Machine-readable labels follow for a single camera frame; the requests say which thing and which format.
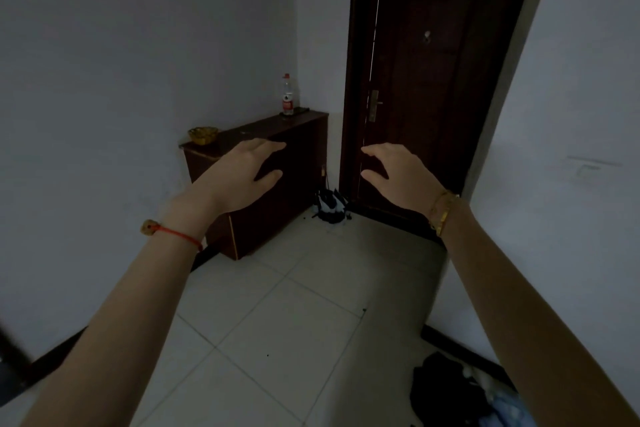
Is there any dark brown entrance door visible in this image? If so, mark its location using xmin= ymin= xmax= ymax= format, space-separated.
xmin=339 ymin=0 xmax=544 ymax=244

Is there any black and white bag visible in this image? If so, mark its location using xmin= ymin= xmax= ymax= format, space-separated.
xmin=312 ymin=187 xmax=351 ymax=225

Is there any red string bracelet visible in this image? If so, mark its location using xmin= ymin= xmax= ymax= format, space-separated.
xmin=140 ymin=220 xmax=204 ymax=253

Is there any brass door handle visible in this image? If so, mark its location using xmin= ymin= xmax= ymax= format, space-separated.
xmin=367 ymin=89 xmax=384 ymax=123

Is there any person's right forearm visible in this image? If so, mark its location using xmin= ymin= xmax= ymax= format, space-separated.
xmin=430 ymin=193 xmax=640 ymax=427

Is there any clear plastic water bottle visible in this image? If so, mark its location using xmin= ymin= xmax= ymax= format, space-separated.
xmin=280 ymin=73 xmax=295 ymax=116

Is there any person's left forearm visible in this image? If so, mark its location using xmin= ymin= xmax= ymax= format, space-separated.
xmin=20 ymin=193 xmax=221 ymax=427

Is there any gold bangle bracelet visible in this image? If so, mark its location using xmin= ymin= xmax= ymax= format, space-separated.
xmin=428 ymin=190 xmax=460 ymax=238

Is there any person's left hand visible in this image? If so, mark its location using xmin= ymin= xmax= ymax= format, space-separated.
xmin=181 ymin=138 xmax=287 ymax=217

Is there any dark wooden shoe cabinet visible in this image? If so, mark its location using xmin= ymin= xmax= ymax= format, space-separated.
xmin=179 ymin=110 xmax=329 ymax=261

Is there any light blue cloth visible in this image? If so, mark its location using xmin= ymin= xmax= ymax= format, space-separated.
xmin=462 ymin=364 xmax=538 ymax=427

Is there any yellow woven basket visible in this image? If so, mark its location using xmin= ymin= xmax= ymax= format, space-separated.
xmin=188 ymin=126 xmax=219 ymax=146

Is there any black cloth bundle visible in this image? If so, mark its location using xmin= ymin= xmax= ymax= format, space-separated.
xmin=410 ymin=353 xmax=496 ymax=427

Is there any person's right hand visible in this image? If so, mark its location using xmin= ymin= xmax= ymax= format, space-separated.
xmin=360 ymin=143 xmax=447 ymax=218

